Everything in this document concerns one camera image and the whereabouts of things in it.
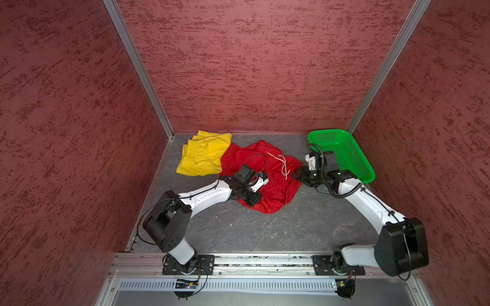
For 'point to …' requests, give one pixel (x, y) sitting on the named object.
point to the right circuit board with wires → (346, 288)
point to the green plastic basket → (347, 153)
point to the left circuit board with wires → (184, 284)
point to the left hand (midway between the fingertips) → (258, 201)
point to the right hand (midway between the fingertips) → (292, 179)
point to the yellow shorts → (202, 155)
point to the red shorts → (267, 158)
